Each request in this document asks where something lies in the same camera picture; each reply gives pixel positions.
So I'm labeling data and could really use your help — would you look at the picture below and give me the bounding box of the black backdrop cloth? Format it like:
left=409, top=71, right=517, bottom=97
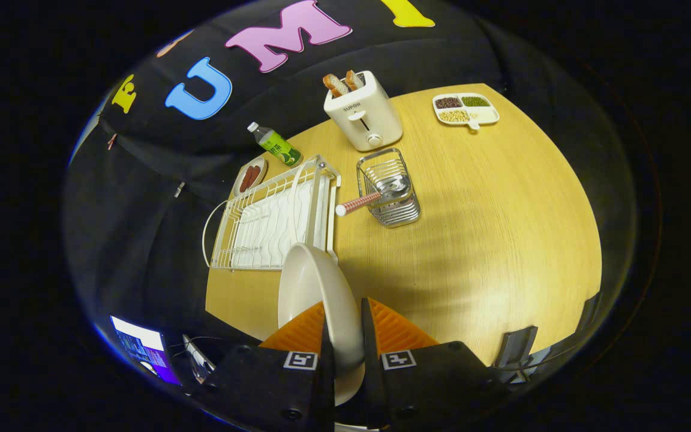
left=62, top=0, right=652, bottom=373

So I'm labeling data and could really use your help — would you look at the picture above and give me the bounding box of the checked handle metal spoon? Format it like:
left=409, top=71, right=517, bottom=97
left=335, top=174, right=410, bottom=217

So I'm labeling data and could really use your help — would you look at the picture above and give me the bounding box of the small beige sausage plate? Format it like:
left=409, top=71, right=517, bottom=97
left=233, top=157, right=268, bottom=197

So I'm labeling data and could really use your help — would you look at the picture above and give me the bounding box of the white toaster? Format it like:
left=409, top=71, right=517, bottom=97
left=323, top=71, right=403, bottom=152

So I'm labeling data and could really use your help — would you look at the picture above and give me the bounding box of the white wire dish rack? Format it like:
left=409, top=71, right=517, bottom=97
left=202, top=154, right=342, bottom=272

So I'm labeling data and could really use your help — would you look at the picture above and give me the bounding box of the white side desk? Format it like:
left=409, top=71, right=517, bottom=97
left=182, top=334, right=217, bottom=385

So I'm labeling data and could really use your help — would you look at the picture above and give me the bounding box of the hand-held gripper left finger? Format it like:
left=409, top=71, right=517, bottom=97
left=191, top=300, right=337, bottom=432

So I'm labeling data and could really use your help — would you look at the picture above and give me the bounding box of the computer monitor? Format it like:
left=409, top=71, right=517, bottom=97
left=110, top=315, right=182, bottom=386

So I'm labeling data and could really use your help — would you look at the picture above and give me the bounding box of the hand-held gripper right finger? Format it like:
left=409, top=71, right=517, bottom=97
left=360, top=297, right=512, bottom=432

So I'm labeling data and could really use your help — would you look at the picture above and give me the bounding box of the white divided bean dish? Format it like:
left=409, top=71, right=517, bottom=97
left=432, top=92, right=500, bottom=131

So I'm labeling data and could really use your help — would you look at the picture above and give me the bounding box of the green label drink bottle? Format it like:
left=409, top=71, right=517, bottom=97
left=247, top=122, right=302, bottom=167

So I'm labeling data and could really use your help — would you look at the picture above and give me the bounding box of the metal wire basket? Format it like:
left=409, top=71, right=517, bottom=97
left=356, top=148, right=422, bottom=229

